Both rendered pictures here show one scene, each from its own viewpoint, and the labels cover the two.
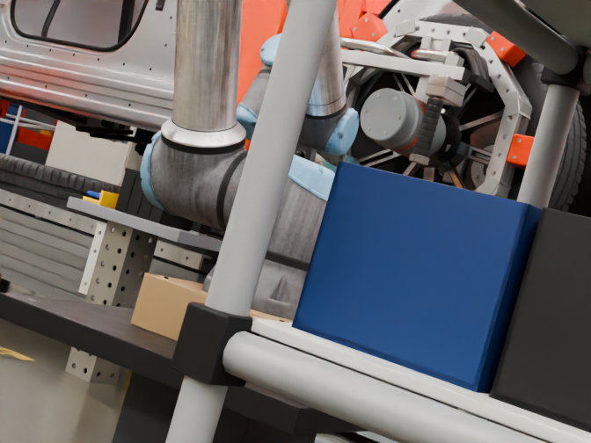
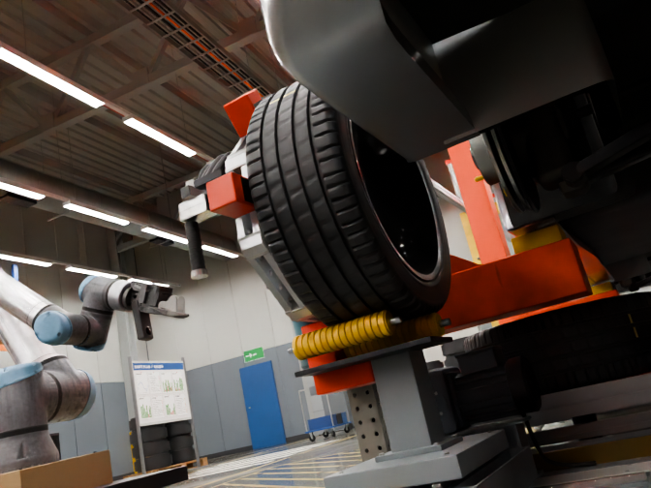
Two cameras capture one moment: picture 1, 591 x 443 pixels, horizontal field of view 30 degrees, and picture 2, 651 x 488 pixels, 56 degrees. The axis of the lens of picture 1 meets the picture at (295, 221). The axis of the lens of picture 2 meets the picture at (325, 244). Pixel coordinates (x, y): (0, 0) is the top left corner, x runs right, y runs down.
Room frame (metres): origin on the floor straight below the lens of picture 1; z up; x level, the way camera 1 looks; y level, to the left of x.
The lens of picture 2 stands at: (2.49, -1.77, 0.34)
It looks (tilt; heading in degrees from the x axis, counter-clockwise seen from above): 16 degrees up; 79
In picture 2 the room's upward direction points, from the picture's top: 13 degrees counter-clockwise
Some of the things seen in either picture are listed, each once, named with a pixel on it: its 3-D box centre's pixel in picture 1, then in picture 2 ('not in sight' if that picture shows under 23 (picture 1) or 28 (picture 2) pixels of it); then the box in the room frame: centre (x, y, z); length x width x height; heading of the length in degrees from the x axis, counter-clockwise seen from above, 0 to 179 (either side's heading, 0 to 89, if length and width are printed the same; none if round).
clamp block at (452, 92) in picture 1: (446, 90); (198, 208); (2.48, -0.25, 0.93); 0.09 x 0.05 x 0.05; 143
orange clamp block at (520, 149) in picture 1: (533, 154); (232, 196); (2.56, -0.49, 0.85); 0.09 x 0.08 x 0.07; 53
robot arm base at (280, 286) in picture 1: (262, 278); (18, 449); (1.92, 0.03, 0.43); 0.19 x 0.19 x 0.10
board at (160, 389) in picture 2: not in sight; (165, 414); (1.34, 9.08, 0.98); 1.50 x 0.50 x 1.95; 59
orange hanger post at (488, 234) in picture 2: not in sight; (463, 160); (4.21, 1.75, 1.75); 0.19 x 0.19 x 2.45; 53
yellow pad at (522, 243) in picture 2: not in sight; (540, 242); (3.47, -0.11, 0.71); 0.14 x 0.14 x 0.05; 53
